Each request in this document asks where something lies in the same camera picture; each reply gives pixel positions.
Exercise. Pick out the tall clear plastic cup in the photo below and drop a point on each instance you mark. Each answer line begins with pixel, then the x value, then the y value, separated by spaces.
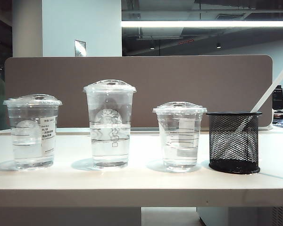
pixel 109 143

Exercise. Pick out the dark computer monitor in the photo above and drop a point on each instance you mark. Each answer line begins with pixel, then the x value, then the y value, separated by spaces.
pixel 278 99

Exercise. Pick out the white straw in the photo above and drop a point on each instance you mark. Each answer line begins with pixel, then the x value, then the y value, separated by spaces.
pixel 268 92

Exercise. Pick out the black mesh pen holder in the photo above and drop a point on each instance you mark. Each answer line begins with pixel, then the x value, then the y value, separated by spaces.
pixel 233 148

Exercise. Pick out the small clear plastic cup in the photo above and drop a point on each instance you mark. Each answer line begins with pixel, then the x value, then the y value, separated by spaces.
pixel 180 148

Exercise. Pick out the long white ceiling light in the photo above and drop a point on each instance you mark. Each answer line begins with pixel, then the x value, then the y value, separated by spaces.
pixel 202 24

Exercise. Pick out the brown desk partition panel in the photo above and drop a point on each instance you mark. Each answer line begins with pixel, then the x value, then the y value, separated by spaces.
pixel 155 77

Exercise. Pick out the black ceiling spot lamp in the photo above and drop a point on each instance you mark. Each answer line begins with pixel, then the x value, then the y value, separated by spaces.
pixel 218 46

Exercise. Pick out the red lit ceiling sign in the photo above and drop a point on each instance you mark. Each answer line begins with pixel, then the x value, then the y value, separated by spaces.
pixel 186 42

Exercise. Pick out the framed sign on pillar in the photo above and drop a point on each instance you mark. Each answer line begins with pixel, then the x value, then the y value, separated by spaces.
pixel 80 48

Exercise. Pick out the medium clear cup with label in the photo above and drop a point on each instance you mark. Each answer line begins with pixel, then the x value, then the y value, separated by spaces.
pixel 30 143

